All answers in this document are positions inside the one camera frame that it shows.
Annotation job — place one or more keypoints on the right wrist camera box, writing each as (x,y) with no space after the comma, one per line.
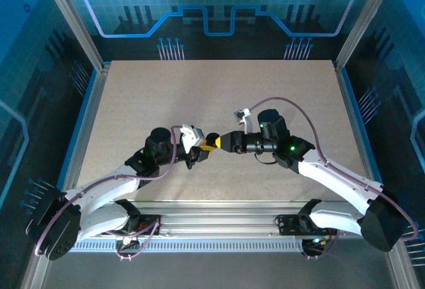
(245,118)

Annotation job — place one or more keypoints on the small wiring connector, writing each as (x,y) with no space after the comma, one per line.
(317,240)
(127,240)

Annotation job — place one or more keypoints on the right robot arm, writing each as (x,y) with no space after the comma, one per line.
(338,176)

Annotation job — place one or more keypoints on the aluminium corner post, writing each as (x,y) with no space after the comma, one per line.
(75,20)
(364,20)

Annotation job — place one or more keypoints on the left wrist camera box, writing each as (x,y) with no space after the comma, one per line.
(192,134)

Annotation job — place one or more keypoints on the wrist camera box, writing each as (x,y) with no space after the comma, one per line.
(245,118)
(192,134)

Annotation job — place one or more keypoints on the aluminium side rail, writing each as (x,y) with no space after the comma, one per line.
(349,103)
(93,103)

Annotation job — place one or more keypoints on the aluminium crossbeam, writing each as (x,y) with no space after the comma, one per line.
(216,219)

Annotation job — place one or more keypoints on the aluminium framed clear panel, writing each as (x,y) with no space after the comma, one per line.
(216,272)

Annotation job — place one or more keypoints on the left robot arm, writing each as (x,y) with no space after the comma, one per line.
(99,186)

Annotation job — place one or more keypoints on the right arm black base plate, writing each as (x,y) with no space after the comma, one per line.
(289,226)

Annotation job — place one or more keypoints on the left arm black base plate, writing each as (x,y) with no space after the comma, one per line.
(154,219)

